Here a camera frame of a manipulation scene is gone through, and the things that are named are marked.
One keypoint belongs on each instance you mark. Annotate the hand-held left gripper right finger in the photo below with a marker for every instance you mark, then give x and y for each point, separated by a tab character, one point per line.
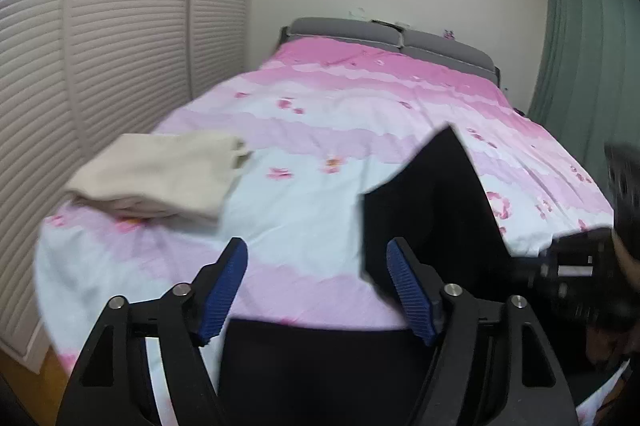
410	286

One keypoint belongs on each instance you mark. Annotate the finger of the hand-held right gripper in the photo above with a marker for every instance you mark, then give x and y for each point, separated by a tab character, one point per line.
570	256

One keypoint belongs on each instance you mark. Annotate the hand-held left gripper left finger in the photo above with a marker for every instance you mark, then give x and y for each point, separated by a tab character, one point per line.
227	286

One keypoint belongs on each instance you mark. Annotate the black pants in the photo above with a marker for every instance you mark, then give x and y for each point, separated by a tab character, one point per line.
435	216

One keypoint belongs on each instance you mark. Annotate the beige folded pants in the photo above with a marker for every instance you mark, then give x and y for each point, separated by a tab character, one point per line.
155	176

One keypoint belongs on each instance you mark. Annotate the pink floral blanket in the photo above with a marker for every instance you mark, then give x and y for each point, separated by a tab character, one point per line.
310	140

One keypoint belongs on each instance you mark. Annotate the green curtain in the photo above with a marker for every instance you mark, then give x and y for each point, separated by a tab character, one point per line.
580	55

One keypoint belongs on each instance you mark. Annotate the grey padded headboard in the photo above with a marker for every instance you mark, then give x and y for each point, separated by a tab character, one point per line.
380	33

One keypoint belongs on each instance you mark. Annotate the white louvred wardrobe doors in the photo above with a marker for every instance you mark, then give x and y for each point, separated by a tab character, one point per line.
100	55

